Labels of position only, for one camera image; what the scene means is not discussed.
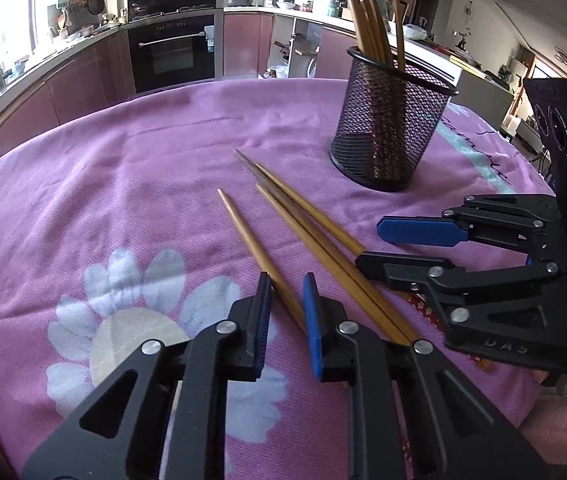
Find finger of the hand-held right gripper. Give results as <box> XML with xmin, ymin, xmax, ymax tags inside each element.
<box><xmin>377</xmin><ymin>194</ymin><xmax>561</xmax><ymax>261</ymax></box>
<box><xmin>356</xmin><ymin>251</ymin><xmax>567</xmax><ymax>375</ymax></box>

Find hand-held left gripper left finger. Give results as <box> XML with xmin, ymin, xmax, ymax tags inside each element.
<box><xmin>21</xmin><ymin>272</ymin><xmax>273</xmax><ymax>480</ymax></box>

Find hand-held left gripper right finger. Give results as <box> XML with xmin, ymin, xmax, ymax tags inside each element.
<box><xmin>302</xmin><ymin>273</ymin><xmax>551</xmax><ymax>480</ymax></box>

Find brown floral-tipped chopstick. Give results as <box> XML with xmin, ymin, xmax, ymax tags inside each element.
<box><xmin>218</xmin><ymin>188</ymin><xmax>309</xmax><ymax>335</ymax></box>
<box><xmin>234</xmin><ymin>149</ymin><xmax>421</xmax><ymax>345</ymax></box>
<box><xmin>256</xmin><ymin>183</ymin><xmax>409</xmax><ymax>347</ymax></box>
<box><xmin>254</xmin><ymin>162</ymin><xmax>368</xmax><ymax>257</ymax></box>

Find black mesh holder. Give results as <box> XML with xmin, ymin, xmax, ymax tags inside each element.
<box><xmin>330</xmin><ymin>46</ymin><xmax>459</xmax><ymax>192</ymax></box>

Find bundle of wooden chopsticks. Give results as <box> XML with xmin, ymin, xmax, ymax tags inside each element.
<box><xmin>337</xmin><ymin>0</ymin><xmax>409</xmax><ymax>181</ymax></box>

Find yellow flat box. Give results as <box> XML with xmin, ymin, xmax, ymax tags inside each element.
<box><xmin>449</xmin><ymin>55</ymin><xmax>487</xmax><ymax>79</ymax></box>

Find pink floral tablecloth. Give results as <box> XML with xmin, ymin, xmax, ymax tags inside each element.
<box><xmin>0</xmin><ymin>77</ymin><xmax>564</xmax><ymax>480</ymax></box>

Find pink base cabinets under peninsula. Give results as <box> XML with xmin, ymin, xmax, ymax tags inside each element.
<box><xmin>224</xmin><ymin>12</ymin><xmax>359</xmax><ymax>81</ymax></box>

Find black built-in oven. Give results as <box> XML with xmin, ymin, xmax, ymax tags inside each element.
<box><xmin>127</xmin><ymin>14</ymin><xmax>216</xmax><ymax>95</ymax></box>

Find pink base cabinets under window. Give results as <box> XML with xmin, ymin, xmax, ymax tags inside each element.
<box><xmin>0</xmin><ymin>30</ymin><xmax>137</xmax><ymax>181</ymax></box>

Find gas stove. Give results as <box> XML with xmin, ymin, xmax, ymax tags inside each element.
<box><xmin>128</xmin><ymin>7</ymin><xmax>217</xmax><ymax>22</ymax></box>

